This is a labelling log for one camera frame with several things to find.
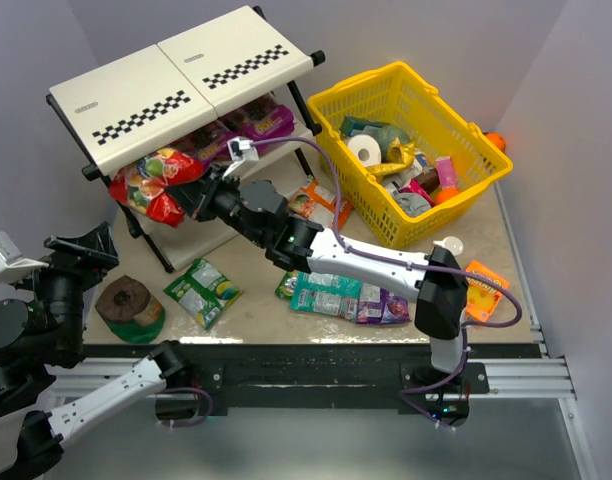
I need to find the red fruit candy bag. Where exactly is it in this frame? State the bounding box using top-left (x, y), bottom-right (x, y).
top-left (108, 147), bottom-right (204, 228)

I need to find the magenta grape candy bag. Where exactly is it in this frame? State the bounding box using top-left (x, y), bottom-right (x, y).
top-left (220, 93), bottom-right (295, 140)

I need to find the green lime candy bag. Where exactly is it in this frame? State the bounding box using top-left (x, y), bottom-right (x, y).
top-left (164, 258), bottom-right (242, 330)

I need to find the teal candy bag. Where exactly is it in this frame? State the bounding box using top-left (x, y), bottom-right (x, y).
top-left (290, 272), bottom-right (383, 323)

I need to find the green fruit candy bag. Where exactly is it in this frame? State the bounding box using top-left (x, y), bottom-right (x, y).
top-left (275, 270), bottom-right (299, 300)

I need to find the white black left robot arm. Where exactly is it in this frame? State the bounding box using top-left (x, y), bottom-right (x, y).
top-left (0, 222), bottom-right (188, 479)

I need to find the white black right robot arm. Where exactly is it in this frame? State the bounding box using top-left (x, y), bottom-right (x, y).
top-left (165, 169), bottom-right (468, 373)

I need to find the orange candy bag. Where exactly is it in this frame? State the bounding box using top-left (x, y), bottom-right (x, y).
top-left (288, 179), bottom-right (337, 229)

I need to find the cream black tiered shelf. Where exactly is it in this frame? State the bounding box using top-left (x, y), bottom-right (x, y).
top-left (45, 4), bottom-right (326, 274)

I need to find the green brown round tin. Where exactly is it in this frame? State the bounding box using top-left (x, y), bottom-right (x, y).
top-left (94, 275), bottom-right (166, 344)

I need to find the white toilet paper roll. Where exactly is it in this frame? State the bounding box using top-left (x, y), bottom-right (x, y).
top-left (345, 134), bottom-right (382, 167)

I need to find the gold foil bag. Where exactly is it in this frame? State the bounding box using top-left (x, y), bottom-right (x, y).
top-left (366, 139), bottom-right (416, 176)

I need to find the yellow plastic shopping basket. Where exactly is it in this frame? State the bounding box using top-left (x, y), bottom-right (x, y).
top-left (308, 61), bottom-right (513, 249)

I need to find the orange fruit in basket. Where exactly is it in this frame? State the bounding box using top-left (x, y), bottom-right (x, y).
top-left (435, 187), bottom-right (460, 205)

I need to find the pink box in basket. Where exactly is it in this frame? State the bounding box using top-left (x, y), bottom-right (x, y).
top-left (435, 156), bottom-right (458, 189)

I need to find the clear pump soap bottle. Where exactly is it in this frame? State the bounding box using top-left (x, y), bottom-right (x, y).
top-left (433, 236), bottom-right (464, 257)

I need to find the orange sponge box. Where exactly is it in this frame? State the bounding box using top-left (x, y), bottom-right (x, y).
top-left (465, 260), bottom-right (509, 322)

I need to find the orange ball behind basket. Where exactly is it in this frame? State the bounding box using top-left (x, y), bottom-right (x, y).
top-left (484, 132), bottom-right (506, 152)

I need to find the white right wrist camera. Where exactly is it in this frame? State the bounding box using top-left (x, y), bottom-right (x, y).
top-left (222, 136), bottom-right (260, 180)

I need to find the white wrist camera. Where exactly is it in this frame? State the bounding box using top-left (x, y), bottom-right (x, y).
top-left (222, 136), bottom-right (260, 180)
top-left (0, 232), bottom-right (49, 285)

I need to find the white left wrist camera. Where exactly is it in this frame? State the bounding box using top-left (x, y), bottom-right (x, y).
top-left (0, 232), bottom-right (49, 285)

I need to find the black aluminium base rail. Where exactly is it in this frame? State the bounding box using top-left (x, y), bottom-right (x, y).
top-left (50, 342), bottom-right (580, 419)

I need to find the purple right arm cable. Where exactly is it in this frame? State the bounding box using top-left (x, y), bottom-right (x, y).
top-left (250, 137), bottom-right (523, 426)

